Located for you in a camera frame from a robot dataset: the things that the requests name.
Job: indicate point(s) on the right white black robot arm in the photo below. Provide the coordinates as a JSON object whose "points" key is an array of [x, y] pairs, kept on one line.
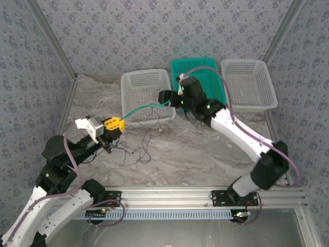
{"points": [[239, 128]]}

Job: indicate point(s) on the white plastic basket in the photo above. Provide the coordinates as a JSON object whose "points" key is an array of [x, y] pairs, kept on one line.
{"points": [[246, 85], [146, 79]]}

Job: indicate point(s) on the small circuit board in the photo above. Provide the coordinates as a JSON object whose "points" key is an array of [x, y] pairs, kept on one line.
{"points": [[241, 214], [100, 211]]}

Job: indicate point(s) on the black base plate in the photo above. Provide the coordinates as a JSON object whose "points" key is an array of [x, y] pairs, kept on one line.
{"points": [[114, 196], [218, 198]]}

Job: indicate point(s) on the grey metal panel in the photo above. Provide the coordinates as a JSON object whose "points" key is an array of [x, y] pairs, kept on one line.
{"points": [[167, 234]]}

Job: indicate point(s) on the teal plastic basket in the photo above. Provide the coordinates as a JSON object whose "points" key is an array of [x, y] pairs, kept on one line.
{"points": [[212, 85]]}

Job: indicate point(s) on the aluminium front rail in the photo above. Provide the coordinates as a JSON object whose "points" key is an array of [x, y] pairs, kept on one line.
{"points": [[167, 196]]}

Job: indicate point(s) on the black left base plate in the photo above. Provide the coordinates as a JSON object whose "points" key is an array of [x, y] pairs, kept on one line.
{"points": [[114, 196]]}

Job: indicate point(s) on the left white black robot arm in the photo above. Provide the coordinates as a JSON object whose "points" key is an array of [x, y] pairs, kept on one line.
{"points": [[66, 211]]}

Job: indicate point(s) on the aluminium frame post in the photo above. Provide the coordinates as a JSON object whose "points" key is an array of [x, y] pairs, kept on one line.
{"points": [[282, 31], [306, 226], [52, 38]]}

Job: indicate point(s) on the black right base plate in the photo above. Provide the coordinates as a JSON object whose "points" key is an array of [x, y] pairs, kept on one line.
{"points": [[218, 198]]}

